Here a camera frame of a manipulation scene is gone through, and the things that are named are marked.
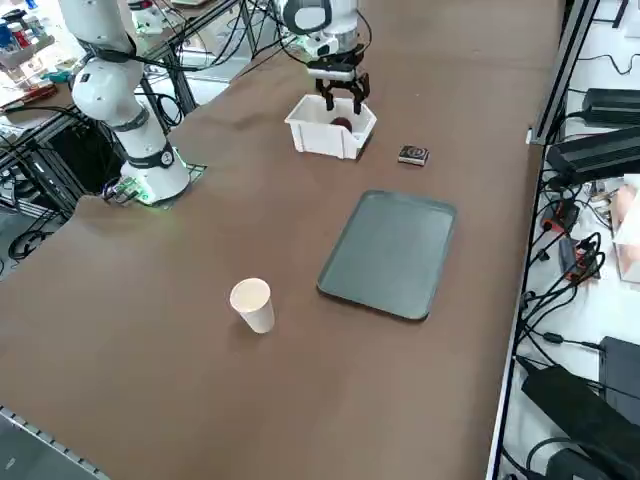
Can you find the orange black connector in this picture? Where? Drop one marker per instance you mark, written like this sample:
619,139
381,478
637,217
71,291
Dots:
560,215

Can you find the black power supply brick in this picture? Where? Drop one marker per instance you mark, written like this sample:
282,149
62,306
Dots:
595,152

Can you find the shelf with bottles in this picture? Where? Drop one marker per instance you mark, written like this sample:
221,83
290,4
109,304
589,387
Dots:
22,40

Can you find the red apple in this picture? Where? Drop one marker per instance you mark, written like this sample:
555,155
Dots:
341,122

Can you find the aluminium profile post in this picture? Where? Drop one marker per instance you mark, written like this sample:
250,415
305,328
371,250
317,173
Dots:
560,75

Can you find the white plastic box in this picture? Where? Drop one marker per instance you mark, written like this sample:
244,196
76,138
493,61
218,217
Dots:
320,137

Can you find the gray tray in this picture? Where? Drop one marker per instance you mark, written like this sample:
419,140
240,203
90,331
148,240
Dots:
385,255

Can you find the black power adapter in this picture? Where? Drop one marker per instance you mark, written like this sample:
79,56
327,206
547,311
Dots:
612,105

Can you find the small black tin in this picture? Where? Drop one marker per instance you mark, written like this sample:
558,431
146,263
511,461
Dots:
414,154

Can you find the beige paper cup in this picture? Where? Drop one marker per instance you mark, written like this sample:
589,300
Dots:
257,315

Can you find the black flat box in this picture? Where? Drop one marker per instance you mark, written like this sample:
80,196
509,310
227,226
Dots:
622,370

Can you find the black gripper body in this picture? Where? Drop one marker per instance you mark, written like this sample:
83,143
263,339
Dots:
332,64

